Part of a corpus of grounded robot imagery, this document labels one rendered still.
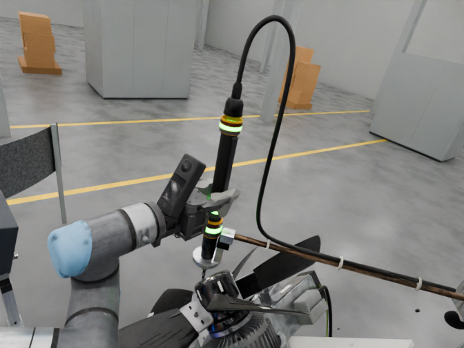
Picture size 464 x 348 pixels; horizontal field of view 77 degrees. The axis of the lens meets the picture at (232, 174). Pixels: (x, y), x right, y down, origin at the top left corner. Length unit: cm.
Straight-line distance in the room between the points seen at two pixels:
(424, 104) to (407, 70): 87
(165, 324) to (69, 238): 49
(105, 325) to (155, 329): 40
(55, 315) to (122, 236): 200
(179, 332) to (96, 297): 40
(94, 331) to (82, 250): 11
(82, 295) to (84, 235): 10
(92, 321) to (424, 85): 768
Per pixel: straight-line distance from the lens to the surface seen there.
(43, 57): 863
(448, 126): 767
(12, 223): 120
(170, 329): 89
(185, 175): 53
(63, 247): 48
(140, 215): 51
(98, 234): 49
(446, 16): 1346
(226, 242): 70
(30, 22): 850
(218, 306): 63
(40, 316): 250
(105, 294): 53
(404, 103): 797
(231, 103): 55
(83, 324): 50
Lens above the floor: 193
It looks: 27 degrees down
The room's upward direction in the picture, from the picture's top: 11 degrees clockwise
